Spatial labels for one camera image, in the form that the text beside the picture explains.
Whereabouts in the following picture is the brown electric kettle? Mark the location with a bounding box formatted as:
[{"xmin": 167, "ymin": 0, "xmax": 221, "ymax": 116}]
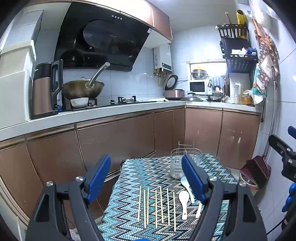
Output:
[{"xmin": 31, "ymin": 60, "xmax": 64, "ymax": 120}]

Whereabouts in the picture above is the copper rice cooker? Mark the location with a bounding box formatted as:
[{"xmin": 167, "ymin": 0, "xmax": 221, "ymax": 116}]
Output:
[{"xmin": 164, "ymin": 74, "xmax": 185, "ymax": 100}]

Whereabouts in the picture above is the black gas stove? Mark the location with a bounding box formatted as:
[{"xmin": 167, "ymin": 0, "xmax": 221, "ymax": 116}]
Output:
[{"xmin": 62, "ymin": 95, "xmax": 148, "ymax": 112}]

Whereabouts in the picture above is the group of wooden chopsticks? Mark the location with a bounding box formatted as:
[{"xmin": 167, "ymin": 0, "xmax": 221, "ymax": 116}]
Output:
[{"xmin": 136, "ymin": 185, "xmax": 176, "ymax": 232}]

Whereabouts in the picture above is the yellow roll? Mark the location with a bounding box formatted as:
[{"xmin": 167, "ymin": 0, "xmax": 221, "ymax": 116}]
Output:
[{"xmin": 236, "ymin": 10, "xmax": 246, "ymax": 39}]

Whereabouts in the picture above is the white water heater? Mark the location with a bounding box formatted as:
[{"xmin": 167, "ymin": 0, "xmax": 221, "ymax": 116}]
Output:
[{"xmin": 153, "ymin": 44, "xmax": 173, "ymax": 71}]

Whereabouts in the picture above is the maroon dustpan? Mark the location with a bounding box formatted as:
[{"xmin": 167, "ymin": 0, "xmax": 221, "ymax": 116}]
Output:
[{"xmin": 239, "ymin": 155, "xmax": 272, "ymax": 189}]

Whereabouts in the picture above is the zigzag knitted cloth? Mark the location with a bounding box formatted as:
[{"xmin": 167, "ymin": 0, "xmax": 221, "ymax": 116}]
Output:
[{"xmin": 97, "ymin": 153, "xmax": 262, "ymax": 241}]

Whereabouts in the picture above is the teal and white bag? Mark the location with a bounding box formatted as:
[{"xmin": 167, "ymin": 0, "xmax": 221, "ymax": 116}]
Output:
[{"xmin": 251, "ymin": 70, "xmax": 267, "ymax": 105}]

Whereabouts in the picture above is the clear glass bottle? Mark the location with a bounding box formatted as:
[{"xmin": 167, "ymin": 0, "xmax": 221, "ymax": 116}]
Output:
[{"xmin": 233, "ymin": 85, "xmax": 241, "ymax": 104}]

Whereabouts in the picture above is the metal pole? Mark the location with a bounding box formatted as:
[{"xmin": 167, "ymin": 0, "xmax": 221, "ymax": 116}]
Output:
[{"xmin": 264, "ymin": 67, "xmax": 279, "ymax": 163}]

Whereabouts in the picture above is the black dish rack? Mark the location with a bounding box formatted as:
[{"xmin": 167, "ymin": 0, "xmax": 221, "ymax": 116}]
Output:
[{"xmin": 217, "ymin": 23, "xmax": 259, "ymax": 102}]

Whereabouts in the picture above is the stainless steel pot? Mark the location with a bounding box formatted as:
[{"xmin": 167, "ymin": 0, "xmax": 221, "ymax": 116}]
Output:
[{"xmin": 191, "ymin": 67, "xmax": 208, "ymax": 80}]

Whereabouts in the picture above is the patterned apron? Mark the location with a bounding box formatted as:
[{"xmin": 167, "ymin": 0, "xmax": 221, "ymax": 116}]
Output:
[{"xmin": 253, "ymin": 20, "xmax": 280, "ymax": 90}]

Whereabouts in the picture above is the white storage unit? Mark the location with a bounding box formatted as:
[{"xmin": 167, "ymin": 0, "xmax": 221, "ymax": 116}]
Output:
[{"xmin": 0, "ymin": 9, "xmax": 44, "ymax": 130}]

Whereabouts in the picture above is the white ceramic spoon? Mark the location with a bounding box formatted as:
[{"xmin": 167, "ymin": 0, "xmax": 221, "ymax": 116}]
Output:
[
  {"xmin": 195, "ymin": 201, "xmax": 203, "ymax": 219},
  {"xmin": 179, "ymin": 190, "xmax": 189, "ymax": 220},
  {"xmin": 181, "ymin": 176, "xmax": 195, "ymax": 204}
]

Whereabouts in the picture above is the white microwave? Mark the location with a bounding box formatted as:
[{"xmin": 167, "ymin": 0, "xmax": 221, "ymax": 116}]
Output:
[{"xmin": 190, "ymin": 81, "xmax": 212, "ymax": 95}]

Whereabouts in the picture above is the black range hood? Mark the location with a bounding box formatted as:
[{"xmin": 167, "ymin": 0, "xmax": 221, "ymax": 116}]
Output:
[{"xmin": 54, "ymin": 2, "xmax": 154, "ymax": 72}]

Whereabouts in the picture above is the wire utensil holder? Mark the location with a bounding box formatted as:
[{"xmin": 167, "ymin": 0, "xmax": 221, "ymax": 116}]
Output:
[{"xmin": 170, "ymin": 141, "xmax": 201, "ymax": 179}]

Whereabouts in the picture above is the grey hanging towel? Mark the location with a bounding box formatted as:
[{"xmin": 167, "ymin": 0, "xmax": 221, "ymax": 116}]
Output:
[{"xmin": 211, "ymin": 75, "xmax": 225, "ymax": 90}]

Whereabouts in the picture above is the metal wok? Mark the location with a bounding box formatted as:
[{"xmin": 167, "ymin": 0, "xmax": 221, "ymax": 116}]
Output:
[{"xmin": 62, "ymin": 62, "xmax": 111, "ymax": 100}]

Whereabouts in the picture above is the white plastic bag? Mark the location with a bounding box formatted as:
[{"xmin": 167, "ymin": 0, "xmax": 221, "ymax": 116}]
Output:
[{"xmin": 250, "ymin": 0, "xmax": 274, "ymax": 26}]

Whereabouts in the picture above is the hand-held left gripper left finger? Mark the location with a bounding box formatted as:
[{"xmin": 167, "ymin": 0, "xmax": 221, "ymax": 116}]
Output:
[{"xmin": 25, "ymin": 154, "xmax": 111, "ymax": 241}]

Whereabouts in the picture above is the metal pot lid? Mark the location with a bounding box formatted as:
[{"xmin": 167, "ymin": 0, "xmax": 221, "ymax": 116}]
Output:
[{"xmin": 180, "ymin": 93, "xmax": 203, "ymax": 102}]

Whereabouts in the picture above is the white bowl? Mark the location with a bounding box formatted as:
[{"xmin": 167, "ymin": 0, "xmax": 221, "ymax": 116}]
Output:
[{"xmin": 70, "ymin": 97, "xmax": 89, "ymax": 107}]

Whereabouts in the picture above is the person's right hand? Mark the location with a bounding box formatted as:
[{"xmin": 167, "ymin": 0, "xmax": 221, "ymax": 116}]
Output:
[{"xmin": 282, "ymin": 183, "xmax": 296, "ymax": 213}]

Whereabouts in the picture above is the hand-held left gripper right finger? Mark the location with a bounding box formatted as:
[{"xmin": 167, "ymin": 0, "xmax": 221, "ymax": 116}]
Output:
[{"xmin": 181, "ymin": 153, "xmax": 264, "ymax": 241}]

